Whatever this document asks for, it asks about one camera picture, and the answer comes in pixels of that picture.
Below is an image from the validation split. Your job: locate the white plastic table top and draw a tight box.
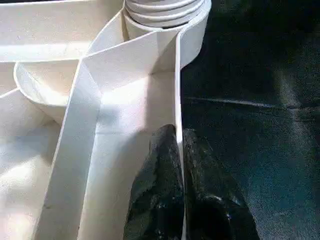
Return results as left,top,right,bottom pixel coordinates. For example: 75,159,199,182
0,0,212,240

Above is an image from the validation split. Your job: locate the white plastic table leg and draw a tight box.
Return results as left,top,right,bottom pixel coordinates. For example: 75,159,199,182
123,0,210,29

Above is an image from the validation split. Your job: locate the black glossy mat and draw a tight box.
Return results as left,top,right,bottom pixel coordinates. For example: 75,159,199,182
178,0,320,240

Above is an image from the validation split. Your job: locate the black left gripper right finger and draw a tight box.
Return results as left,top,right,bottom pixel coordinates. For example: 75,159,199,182
181,128,261,240

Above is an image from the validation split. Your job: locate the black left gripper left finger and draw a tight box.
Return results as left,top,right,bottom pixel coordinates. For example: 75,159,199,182
123,124,186,240

